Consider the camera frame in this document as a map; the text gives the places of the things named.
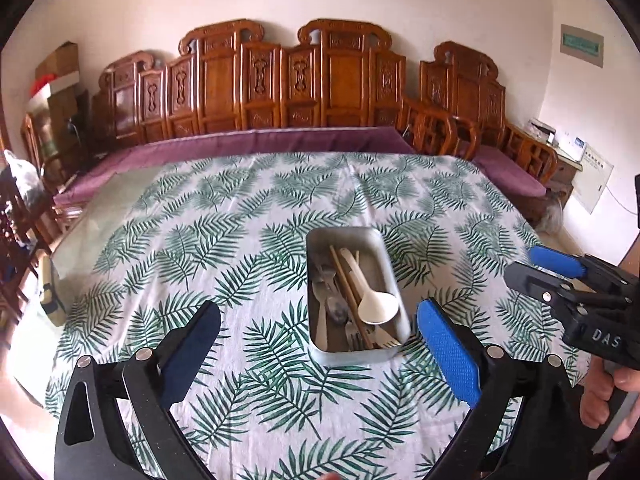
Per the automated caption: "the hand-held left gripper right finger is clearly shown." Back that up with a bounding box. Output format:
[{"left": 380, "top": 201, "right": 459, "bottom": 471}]
[{"left": 416, "top": 297, "right": 586, "bottom": 480}]

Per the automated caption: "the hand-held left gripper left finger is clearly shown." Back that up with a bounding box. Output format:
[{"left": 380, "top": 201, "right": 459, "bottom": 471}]
[{"left": 52, "top": 300, "right": 222, "bottom": 480}]

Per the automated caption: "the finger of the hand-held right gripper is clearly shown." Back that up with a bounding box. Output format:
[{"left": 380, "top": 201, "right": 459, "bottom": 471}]
[
  {"left": 529, "top": 245, "right": 626, "bottom": 286},
  {"left": 504, "top": 262, "right": 591, "bottom": 306}
]

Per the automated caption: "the cream wide soup spoon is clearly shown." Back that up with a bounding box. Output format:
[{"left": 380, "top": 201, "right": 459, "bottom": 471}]
[{"left": 341, "top": 247, "right": 400, "bottom": 326}]

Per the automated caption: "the wooden chopstick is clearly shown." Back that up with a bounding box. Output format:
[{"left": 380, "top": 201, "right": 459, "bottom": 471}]
[
  {"left": 334, "top": 250, "right": 375, "bottom": 350},
  {"left": 328, "top": 245, "right": 368, "bottom": 351}
]

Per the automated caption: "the metal fork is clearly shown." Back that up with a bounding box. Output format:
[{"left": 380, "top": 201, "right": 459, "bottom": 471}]
[{"left": 345, "top": 320, "right": 366, "bottom": 351}]

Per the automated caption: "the grey metal tin box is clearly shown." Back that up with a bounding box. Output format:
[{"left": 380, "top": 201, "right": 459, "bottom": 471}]
[{"left": 306, "top": 227, "right": 413, "bottom": 366}]

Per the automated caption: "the metal spoon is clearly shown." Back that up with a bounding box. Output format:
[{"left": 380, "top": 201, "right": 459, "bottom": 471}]
[{"left": 327, "top": 295, "right": 351, "bottom": 323}]

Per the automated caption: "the person's right hand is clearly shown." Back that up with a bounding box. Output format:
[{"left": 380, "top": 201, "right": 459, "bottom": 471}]
[{"left": 580, "top": 355, "right": 640, "bottom": 442}]

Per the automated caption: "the white plastic bag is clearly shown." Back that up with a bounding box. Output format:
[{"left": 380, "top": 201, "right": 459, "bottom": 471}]
[{"left": 542, "top": 195, "right": 566, "bottom": 233}]

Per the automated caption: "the wooden side table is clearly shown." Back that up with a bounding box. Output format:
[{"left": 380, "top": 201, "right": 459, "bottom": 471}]
[{"left": 530, "top": 120, "right": 583, "bottom": 201}]

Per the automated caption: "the purple armchair cushion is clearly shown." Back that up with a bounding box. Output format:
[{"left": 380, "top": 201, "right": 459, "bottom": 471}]
[{"left": 472, "top": 146, "right": 548, "bottom": 198}]

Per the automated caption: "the green leaf print tablecloth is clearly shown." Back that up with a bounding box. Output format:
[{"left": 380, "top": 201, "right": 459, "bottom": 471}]
[{"left": 45, "top": 152, "right": 591, "bottom": 480}]

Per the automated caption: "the white tabletop device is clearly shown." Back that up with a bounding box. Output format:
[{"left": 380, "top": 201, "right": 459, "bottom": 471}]
[{"left": 557, "top": 131, "right": 587, "bottom": 162}]

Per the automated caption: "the foam table corner guard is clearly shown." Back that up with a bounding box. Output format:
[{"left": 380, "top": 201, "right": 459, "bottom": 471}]
[{"left": 40, "top": 255, "right": 66, "bottom": 326}]

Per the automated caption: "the carved wooden armchair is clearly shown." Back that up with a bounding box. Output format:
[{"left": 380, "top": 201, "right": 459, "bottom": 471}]
[{"left": 419, "top": 41, "right": 560, "bottom": 221}]

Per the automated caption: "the purple sofa cushion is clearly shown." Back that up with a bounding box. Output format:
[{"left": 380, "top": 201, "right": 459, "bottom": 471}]
[{"left": 52, "top": 126, "right": 417, "bottom": 206}]

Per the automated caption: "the clear plastic bag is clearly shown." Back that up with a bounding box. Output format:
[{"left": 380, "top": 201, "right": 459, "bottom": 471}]
[{"left": 4, "top": 150, "right": 46, "bottom": 201}]

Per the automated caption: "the small wooden armchair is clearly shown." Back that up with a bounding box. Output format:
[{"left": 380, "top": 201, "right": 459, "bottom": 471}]
[{"left": 21, "top": 112, "right": 66, "bottom": 186}]

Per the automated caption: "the carved wooden sofa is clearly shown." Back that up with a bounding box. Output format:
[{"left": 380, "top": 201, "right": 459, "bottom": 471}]
[{"left": 91, "top": 19, "right": 471, "bottom": 161}]

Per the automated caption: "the brown cardboard box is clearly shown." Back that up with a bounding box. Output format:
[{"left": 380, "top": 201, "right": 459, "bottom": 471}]
[{"left": 34, "top": 41, "right": 80, "bottom": 78}]

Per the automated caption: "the white electrical wall panel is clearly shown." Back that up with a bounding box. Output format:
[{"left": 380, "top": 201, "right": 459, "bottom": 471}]
[{"left": 570, "top": 147, "right": 615, "bottom": 213}]

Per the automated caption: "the grey green wall panel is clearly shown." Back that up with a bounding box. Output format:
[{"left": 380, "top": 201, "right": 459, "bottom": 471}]
[{"left": 559, "top": 24, "right": 605, "bottom": 68}]

